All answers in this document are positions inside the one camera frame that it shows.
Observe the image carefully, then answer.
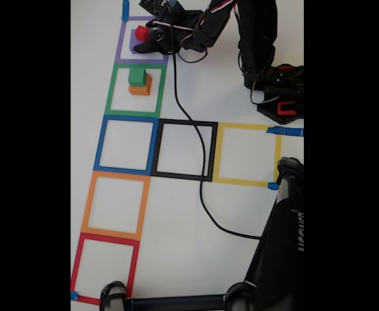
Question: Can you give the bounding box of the small red cube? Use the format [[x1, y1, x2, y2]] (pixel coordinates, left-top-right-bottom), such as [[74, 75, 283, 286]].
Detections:
[[134, 25, 150, 42]]

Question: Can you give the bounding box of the green cube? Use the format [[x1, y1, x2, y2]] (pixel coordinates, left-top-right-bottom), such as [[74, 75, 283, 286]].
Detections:
[[128, 67, 146, 87]]

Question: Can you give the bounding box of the orange cube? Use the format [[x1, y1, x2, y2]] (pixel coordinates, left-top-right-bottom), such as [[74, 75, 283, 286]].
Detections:
[[128, 73, 153, 97]]

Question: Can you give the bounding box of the red table clamp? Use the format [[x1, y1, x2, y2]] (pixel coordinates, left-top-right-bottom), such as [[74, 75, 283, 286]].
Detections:
[[277, 101, 297, 117]]

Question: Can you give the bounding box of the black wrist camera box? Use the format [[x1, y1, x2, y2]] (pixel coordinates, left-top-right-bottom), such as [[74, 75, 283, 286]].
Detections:
[[139, 0, 179, 16]]

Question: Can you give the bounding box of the purple square frame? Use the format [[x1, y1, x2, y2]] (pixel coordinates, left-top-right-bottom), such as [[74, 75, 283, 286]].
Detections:
[[114, 16, 170, 65]]

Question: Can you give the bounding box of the green square frame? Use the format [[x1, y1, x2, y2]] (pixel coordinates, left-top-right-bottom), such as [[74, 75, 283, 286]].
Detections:
[[104, 63, 167, 118]]

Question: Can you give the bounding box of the blue square frame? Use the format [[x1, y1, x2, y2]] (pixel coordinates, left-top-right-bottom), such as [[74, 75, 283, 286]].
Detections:
[[93, 115, 160, 176]]

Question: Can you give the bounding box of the black square frame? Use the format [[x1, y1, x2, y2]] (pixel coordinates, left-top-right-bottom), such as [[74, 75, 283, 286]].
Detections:
[[150, 119, 218, 182]]

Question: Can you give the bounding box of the black camera cable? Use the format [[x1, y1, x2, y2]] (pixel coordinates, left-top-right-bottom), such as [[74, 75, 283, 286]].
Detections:
[[172, 48, 268, 240]]

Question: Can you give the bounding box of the yellow square frame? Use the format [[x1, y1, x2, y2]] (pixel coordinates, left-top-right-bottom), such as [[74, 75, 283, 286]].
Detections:
[[212, 122, 282, 188]]

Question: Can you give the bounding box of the orange square frame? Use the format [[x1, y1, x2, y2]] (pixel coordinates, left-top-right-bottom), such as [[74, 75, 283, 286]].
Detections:
[[80, 170, 151, 241]]

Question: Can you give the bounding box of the red square frame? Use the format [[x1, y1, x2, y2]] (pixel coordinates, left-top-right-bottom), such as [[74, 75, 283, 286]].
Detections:
[[70, 232, 141, 306]]

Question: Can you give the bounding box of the black camera tripod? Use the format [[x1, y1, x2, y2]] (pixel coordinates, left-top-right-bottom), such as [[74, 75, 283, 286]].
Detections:
[[99, 157, 304, 311]]

